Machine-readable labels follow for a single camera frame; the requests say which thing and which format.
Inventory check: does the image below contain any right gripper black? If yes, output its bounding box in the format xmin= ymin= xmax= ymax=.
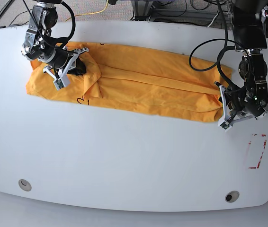
xmin=46 ymin=51 xmax=86 ymax=76

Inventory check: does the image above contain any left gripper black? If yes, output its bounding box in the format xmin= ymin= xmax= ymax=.
xmin=226 ymin=88 xmax=247 ymax=116

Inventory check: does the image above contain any orange t-shirt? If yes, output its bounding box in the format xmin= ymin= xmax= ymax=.
xmin=26 ymin=42 xmax=225 ymax=122

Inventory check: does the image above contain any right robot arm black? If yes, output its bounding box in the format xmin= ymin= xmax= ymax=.
xmin=22 ymin=0 xmax=86 ymax=79

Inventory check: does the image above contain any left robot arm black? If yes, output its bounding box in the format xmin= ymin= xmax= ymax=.
xmin=228 ymin=0 xmax=268 ymax=118

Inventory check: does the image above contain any red tape rectangle marking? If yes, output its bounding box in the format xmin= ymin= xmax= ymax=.
xmin=245 ymin=134 xmax=268 ymax=169

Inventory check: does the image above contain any right table grommet hole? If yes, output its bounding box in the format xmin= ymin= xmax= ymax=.
xmin=225 ymin=191 xmax=240 ymax=203

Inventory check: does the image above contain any table grommet hole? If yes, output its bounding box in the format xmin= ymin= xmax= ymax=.
xmin=18 ymin=179 xmax=32 ymax=192
xmin=225 ymin=191 xmax=240 ymax=203

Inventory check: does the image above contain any left table grommet hole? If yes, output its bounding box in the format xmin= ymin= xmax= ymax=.
xmin=18 ymin=179 xmax=32 ymax=192

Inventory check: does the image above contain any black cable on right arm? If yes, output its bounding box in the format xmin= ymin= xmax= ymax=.
xmin=21 ymin=0 xmax=76 ymax=52

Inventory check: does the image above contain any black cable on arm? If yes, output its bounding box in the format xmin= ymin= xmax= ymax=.
xmin=188 ymin=0 xmax=246 ymax=93
xmin=21 ymin=0 xmax=76 ymax=52

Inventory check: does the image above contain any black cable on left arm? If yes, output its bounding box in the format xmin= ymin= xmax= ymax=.
xmin=188 ymin=0 xmax=246 ymax=93

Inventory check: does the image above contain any yellow cable on floor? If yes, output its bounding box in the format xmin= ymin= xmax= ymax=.
xmin=72 ymin=0 xmax=108 ymax=18

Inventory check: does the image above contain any aluminium frame rail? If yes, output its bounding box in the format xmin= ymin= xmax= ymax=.
xmin=131 ymin=0 xmax=229 ymax=24

